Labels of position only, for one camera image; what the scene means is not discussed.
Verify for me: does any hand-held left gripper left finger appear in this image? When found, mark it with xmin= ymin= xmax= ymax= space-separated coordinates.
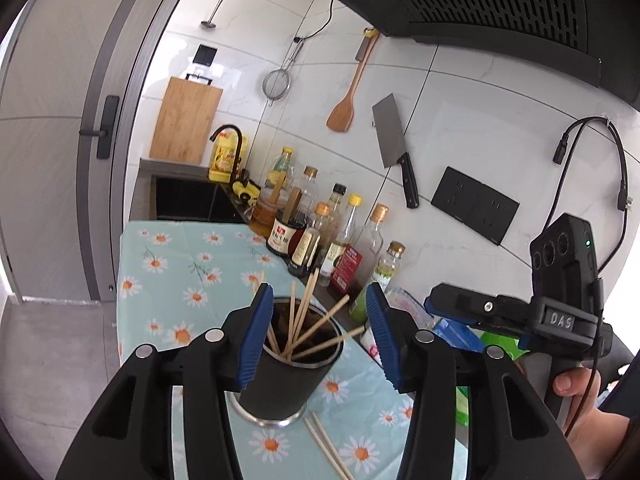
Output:
xmin=55 ymin=284 xmax=275 ymax=480

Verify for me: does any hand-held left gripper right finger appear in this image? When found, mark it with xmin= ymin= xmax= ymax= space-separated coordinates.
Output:
xmin=365 ymin=282 xmax=586 ymax=480

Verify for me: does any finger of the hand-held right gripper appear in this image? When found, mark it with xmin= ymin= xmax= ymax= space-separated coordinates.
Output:
xmin=423 ymin=282 xmax=538 ymax=335

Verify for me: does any black cup with metal base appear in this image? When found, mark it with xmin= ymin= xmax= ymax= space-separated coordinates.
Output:
xmin=239 ymin=296 xmax=346 ymax=428

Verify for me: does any pile of wooden chopsticks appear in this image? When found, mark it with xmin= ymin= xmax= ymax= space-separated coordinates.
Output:
xmin=250 ymin=267 xmax=368 ymax=362

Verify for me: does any person's right hand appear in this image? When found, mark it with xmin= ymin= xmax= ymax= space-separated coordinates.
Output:
xmin=552 ymin=366 xmax=633 ymax=480

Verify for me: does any clear pink print packet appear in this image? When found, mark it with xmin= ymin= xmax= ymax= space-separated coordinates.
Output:
xmin=390 ymin=287 xmax=436 ymax=330

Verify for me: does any red label gold cap bottle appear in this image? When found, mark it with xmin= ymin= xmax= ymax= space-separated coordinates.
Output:
xmin=330 ymin=203 xmax=390 ymax=293

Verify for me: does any daisy print tablecloth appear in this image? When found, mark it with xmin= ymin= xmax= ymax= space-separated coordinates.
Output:
xmin=116 ymin=220 xmax=468 ymax=480

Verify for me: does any green plastic bag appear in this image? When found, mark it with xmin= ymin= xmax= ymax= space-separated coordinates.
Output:
xmin=454 ymin=335 xmax=522 ymax=427

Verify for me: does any soy sauce bottle red label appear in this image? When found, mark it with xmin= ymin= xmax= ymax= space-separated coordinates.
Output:
xmin=266 ymin=187 xmax=309 ymax=259

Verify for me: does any small gold cap sauce bottle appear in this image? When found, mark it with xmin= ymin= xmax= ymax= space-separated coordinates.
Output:
xmin=289 ymin=202 xmax=331 ymax=277

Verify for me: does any large amber oil bottle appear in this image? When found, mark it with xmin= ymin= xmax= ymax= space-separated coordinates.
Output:
xmin=249 ymin=147 xmax=297 ymax=237

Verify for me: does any yellow cap glass bottle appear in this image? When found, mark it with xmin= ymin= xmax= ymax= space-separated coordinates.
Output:
xmin=325 ymin=194 xmax=363 ymax=281

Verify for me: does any dark cap glass bottle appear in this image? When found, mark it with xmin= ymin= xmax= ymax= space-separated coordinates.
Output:
xmin=325 ymin=183 xmax=347 ymax=233

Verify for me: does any kitchen sink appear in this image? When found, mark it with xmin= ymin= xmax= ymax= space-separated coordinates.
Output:
xmin=152 ymin=172 xmax=251 ymax=223

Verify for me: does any clear gold cap bottle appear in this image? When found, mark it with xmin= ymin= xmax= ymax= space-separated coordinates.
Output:
xmin=295 ymin=166 xmax=321 ymax=222

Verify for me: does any yellow oil jug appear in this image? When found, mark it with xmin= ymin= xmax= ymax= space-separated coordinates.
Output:
xmin=209 ymin=127 xmax=241 ymax=183

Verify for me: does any black faucet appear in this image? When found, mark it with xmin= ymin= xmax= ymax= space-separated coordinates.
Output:
xmin=209 ymin=125 xmax=250 ymax=182

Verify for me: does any wooden cutting board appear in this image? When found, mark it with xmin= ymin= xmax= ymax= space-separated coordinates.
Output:
xmin=150 ymin=76 xmax=224 ymax=166

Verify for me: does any hanging wooden spatula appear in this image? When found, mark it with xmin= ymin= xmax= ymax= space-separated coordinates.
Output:
xmin=326 ymin=27 xmax=379 ymax=133

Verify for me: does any hanging metal strainer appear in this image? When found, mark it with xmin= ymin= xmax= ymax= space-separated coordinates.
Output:
xmin=262 ymin=37 xmax=305 ymax=107

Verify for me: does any black range hood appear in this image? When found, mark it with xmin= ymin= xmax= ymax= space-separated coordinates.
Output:
xmin=270 ymin=0 xmax=603 ymax=88

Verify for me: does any hanging metal ladle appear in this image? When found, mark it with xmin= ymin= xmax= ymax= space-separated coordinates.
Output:
xmin=201 ymin=0 xmax=236 ymax=30

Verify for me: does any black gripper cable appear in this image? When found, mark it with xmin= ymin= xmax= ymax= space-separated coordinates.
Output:
xmin=564 ymin=275 xmax=607 ymax=438

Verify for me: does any black wall socket panel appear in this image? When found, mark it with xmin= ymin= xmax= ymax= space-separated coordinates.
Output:
xmin=431 ymin=166 xmax=520 ymax=246

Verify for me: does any black wall cable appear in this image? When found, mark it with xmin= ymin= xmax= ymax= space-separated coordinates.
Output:
xmin=552 ymin=116 xmax=629 ymax=273

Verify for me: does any kitchen cleaver with black handle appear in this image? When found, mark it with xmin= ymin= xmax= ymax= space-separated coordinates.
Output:
xmin=372 ymin=94 xmax=421 ymax=209

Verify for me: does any black door handle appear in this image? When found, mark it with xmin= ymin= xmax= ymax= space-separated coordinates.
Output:
xmin=80 ymin=95 xmax=121 ymax=161

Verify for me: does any thin black hanging cable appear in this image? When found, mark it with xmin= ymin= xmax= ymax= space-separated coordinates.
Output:
xmin=294 ymin=0 xmax=336 ymax=43

